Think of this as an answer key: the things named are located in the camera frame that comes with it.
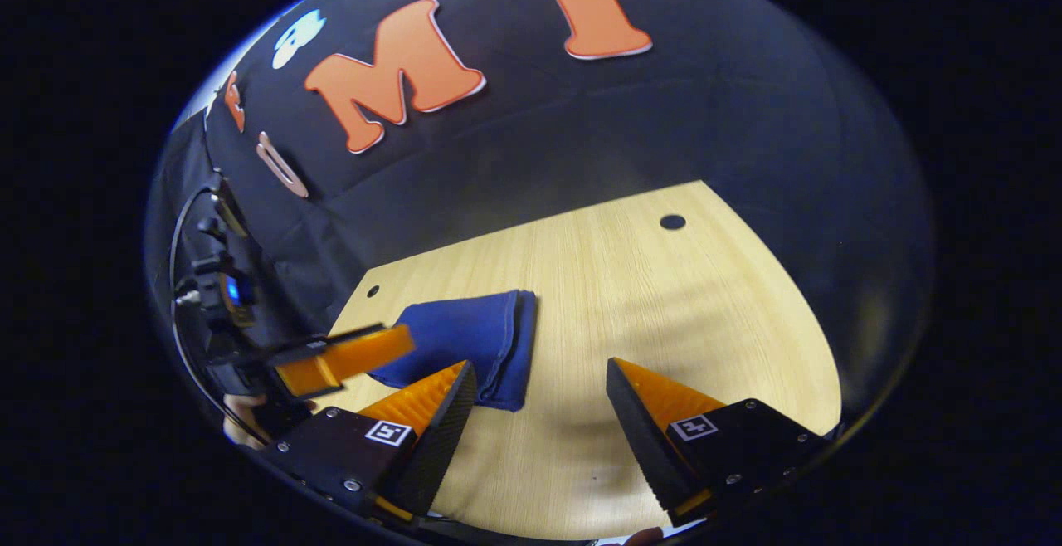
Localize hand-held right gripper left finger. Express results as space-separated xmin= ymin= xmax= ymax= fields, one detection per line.
xmin=270 ymin=359 xmax=480 ymax=524

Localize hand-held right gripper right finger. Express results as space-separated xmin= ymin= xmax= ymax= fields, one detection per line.
xmin=606 ymin=357 xmax=832 ymax=528

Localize blue jeans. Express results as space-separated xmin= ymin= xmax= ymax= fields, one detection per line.
xmin=365 ymin=289 xmax=538 ymax=412

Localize black backdrop cloth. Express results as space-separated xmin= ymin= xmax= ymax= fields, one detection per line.
xmin=143 ymin=0 xmax=934 ymax=447

